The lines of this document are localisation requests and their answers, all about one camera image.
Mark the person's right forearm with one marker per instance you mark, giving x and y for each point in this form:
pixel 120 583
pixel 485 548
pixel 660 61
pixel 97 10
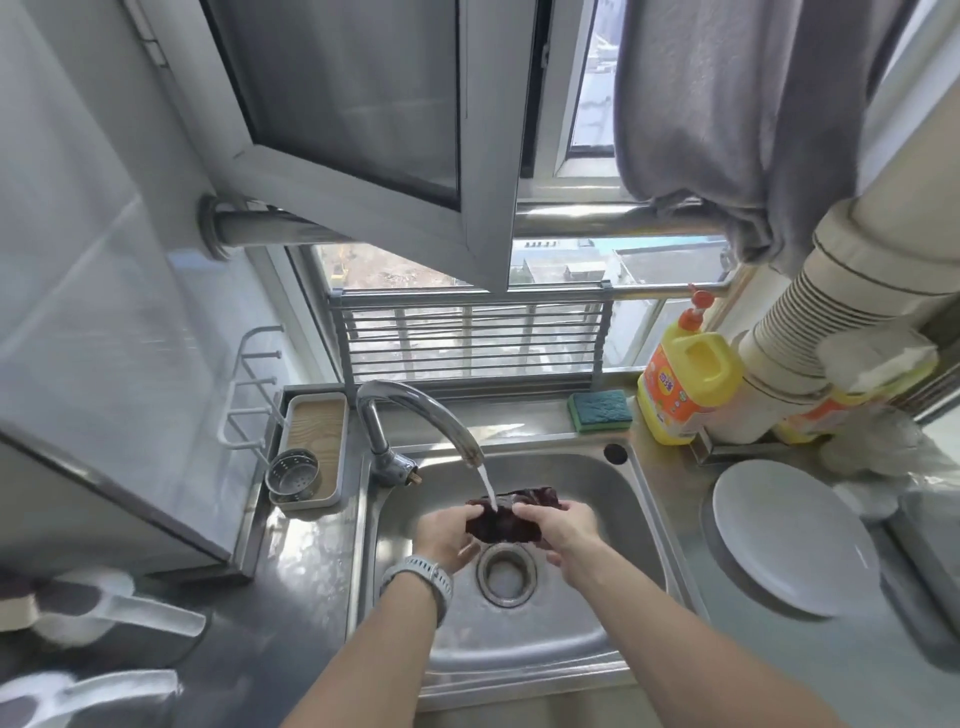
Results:
pixel 697 645

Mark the orange and white packet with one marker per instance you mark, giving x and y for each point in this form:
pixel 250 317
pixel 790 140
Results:
pixel 832 416

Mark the grey wristwatch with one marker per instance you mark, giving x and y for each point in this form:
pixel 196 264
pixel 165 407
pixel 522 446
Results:
pixel 420 581

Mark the grey hanging towel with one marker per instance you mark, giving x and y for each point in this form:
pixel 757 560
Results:
pixel 750 120

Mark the person's left forearm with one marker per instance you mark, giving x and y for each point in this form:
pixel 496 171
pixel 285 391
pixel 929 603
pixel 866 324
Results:
pixel 375 652

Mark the white tray with wooden base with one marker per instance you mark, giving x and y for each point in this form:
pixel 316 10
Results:
pixel 319 442

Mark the white ribbed exhaust duct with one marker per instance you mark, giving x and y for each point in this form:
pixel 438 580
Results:
pixel 840 300

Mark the white plastic scoop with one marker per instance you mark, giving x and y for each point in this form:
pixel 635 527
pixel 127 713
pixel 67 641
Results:
pixel 82 697
pixel 105 607

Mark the person's right hand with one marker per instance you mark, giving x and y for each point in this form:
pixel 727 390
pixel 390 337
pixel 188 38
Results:
pixel 566 536

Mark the small steel strainer cup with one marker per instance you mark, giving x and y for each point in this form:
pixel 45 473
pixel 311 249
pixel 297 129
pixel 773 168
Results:
pixel 294 476

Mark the person's left thumb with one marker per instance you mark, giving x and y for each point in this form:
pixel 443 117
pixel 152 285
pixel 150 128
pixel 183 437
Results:
pixel 466 511

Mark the open window sash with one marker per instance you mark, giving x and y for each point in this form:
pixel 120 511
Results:
pixel 352 127

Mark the white wall hook rack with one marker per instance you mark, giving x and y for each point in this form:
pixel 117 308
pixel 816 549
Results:
pixel 251 397

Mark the yellow dish soap bottle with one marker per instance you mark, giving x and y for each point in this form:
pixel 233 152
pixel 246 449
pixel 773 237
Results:
pixel 686 379

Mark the green and yellow sponge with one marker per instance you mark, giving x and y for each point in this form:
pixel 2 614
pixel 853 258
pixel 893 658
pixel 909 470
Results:
pixel 600 409

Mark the stainless steel sink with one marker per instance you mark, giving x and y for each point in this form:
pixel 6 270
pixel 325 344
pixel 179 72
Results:
pixel 510 570

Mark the white round plate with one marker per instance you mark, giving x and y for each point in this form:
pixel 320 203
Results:
pixel 795 536

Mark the sink drain strainer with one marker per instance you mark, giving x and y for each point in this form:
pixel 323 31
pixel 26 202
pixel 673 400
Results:
pixel 507 574

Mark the chrome faucet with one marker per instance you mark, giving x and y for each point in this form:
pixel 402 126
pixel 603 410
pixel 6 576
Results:
pixel 412 427

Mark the dark red meat piece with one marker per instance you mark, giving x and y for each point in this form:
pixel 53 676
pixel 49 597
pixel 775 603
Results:
pixel 517 510

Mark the person's right thumb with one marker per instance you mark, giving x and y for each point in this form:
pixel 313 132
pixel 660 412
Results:
pixel 534 514

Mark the clear plastic bag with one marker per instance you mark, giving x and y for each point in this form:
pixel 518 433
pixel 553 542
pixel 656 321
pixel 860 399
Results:
pixel 885 427

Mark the person's left hand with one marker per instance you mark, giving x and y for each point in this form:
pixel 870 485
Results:
pixel 442 534

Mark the grey folding drying rack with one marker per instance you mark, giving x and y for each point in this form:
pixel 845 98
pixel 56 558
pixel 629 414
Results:
pixel 472 334

